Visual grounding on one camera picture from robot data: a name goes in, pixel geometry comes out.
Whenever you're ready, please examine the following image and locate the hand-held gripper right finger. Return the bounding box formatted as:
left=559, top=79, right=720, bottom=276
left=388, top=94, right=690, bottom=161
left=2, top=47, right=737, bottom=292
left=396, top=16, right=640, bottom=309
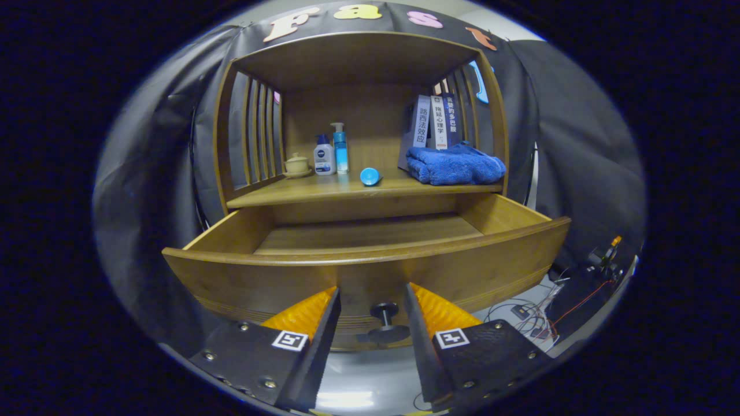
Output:
left=404, top=282, right=554, bottom=412

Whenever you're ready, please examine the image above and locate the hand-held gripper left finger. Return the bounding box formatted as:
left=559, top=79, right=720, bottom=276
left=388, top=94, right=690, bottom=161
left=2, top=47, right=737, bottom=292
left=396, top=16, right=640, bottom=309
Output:
left=188, top=286, right=342, bottom=412

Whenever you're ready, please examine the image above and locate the black drawer knob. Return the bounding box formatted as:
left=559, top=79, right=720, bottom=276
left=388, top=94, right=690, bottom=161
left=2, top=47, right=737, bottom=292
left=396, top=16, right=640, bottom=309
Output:
left=356, top=302, right=412, bottom=345

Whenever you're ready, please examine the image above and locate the wooden drawer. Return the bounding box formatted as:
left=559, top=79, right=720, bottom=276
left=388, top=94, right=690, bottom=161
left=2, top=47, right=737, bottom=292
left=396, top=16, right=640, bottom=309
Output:
left=162, top=194, right=573, bottom=352

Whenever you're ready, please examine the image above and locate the wooden countertop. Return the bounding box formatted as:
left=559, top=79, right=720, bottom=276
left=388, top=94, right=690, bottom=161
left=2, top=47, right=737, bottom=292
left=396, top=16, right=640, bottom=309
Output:
left=227, top=168, right=504, bottom=210

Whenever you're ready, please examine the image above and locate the wooden cabinet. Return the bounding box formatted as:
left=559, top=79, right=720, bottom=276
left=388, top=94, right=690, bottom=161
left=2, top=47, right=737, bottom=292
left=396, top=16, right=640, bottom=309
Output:
left=162, top=30, right=573, bottom=352

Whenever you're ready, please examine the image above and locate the cream lidded teacup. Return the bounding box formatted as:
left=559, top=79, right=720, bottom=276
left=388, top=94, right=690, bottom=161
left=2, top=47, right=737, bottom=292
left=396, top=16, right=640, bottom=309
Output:
left=283, top=153, right=313, bottom=179

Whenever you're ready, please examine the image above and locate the blue towel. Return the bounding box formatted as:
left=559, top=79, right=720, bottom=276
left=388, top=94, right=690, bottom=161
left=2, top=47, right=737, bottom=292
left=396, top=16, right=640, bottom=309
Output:
left=406, top=142, right=507, bottom=186

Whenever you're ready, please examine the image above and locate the white bottle with blue cap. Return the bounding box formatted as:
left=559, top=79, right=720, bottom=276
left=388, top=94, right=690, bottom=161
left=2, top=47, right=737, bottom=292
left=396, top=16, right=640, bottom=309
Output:
left=313, top=134, right=337, bottom=176

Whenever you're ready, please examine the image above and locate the blue pump bottle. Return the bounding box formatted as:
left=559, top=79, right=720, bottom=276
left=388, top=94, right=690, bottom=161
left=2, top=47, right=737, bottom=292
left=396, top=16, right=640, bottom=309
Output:
left=330, top=122, right=350, bottom=174

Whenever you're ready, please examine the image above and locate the grey book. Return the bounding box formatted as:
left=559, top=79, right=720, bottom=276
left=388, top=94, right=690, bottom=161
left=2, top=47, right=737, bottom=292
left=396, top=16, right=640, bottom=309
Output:
left=398, top=95, right=433, bottom=171

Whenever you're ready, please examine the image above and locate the white spine book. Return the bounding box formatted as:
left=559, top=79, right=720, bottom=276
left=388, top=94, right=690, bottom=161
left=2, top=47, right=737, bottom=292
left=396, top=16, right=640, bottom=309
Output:
left=431, top=94, right=449, bottom=151

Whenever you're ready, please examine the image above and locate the dark blue book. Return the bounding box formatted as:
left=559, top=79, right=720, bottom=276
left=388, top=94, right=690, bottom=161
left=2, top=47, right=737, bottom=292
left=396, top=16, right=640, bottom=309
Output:
left=445, top=92, right=463, bottom=148

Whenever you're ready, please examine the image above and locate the black backdrop cloth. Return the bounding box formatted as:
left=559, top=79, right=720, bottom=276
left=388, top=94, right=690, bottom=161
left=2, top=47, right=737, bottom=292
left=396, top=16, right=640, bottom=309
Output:
left=92, top=0, right=647, bottom=347

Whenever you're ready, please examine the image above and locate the tangle of thin cables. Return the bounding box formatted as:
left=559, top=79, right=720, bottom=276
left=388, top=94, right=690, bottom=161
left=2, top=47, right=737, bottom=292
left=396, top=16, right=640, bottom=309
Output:
left=486, top=277, right=616, bottom=341

